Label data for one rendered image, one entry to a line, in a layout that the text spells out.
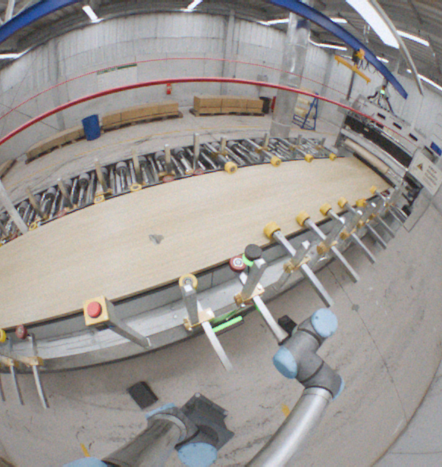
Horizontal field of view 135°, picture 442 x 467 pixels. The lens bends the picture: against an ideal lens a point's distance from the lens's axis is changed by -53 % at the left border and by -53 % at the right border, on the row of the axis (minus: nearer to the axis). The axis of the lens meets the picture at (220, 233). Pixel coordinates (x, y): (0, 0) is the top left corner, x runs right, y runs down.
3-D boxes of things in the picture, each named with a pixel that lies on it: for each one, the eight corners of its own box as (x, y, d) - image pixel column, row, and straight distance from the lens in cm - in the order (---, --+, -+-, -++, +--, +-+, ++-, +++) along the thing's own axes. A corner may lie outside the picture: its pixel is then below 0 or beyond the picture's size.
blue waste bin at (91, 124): (101, 138, 598) (97, 115, 582) (83, 144, 611) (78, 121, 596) (104, 132, 654) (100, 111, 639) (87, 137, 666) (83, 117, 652)
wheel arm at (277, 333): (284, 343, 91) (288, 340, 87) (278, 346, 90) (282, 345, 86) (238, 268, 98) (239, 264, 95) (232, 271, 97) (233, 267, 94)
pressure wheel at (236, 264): (246, 277, 100) (250, 264, 90) (232, 282, 97) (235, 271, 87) (237, 264, 103) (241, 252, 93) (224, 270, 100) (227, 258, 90)
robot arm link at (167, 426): (173, 437, 104) (94, 534, 49) (148, 411, 102) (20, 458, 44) (199, 424, 99) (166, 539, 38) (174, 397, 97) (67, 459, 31)
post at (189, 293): (199, 328, 99) (196, 290, 53) (193, 331, 99) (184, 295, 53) (196, 322, 100) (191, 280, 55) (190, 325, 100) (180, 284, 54)
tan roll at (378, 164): (412, 198, 305) (416, 192, 302) (411, 199, 293) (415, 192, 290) (341, 141, 339) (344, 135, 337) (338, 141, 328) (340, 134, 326)
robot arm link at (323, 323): (306, 322, 54) (324, 299, 60) (289, 333, 65) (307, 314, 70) (329, 344, 56) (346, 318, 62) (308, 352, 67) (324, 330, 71)
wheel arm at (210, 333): (233, 368, 88) (234, 368, 84) (225, 371, 88) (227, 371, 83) (191, 287, 96) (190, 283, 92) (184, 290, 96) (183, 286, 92)
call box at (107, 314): (120, 327, 57) (108, 319, 50) (99, 332, 60) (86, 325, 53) (114, 305, 60) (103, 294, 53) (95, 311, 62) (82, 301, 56)
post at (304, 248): (277, 293, 119) (312, 245, 82) (272, 296, 117) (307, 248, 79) (274, 289, 120) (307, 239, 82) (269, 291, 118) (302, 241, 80)
